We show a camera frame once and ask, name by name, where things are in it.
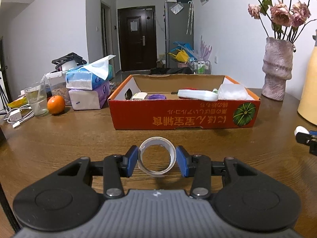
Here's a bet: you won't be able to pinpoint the small white round device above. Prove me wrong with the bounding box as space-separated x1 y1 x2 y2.
294 126 309 136

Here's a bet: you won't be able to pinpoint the metal trolley rack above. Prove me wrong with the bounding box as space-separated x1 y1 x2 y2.
189 60 212 75

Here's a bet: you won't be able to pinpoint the white charger with cables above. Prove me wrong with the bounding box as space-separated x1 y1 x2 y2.
3 104 34 128

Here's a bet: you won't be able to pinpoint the black bag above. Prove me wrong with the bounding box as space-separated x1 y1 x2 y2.
149 67 193 75

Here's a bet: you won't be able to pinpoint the dark entrance door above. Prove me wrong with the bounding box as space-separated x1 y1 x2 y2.
118 6 157 71

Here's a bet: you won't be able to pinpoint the white plastic container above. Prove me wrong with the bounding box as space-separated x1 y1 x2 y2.
218 83 248 101

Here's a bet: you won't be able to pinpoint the white tape roll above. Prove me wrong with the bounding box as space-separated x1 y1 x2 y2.
137 136 177 178

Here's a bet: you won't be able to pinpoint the grey refrigerator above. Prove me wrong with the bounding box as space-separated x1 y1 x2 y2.
164 2 193 68

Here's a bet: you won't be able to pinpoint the blue tissue pack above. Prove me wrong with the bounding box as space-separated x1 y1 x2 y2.
66 55 115 90

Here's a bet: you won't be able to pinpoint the dried pink roses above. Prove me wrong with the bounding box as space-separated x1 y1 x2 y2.
248 0 316 44

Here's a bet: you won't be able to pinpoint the black device on container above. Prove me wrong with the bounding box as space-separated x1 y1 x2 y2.
52 52 87 71

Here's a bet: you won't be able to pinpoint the glass cup with straw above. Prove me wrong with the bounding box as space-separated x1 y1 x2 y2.
24 81 48 117

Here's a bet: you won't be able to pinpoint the clear food container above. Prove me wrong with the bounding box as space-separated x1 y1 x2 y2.
46 71 71 106

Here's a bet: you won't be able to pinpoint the orange fruit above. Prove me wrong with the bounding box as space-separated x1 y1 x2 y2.
47 95 66 115

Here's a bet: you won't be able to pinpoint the white plug adapter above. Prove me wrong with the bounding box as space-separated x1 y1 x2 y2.
131 92 148 101

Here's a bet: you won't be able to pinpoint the red lint brush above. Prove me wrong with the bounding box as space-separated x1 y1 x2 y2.
177 89 218 102

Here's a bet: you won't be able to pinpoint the purple tissue pack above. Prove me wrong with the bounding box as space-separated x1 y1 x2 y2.
69 81 111 111

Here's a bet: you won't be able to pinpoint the camera tripod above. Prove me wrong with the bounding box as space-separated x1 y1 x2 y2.
1 67 11 115

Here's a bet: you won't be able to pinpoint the pink ceramic vase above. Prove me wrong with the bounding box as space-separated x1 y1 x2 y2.
262 37 294 101

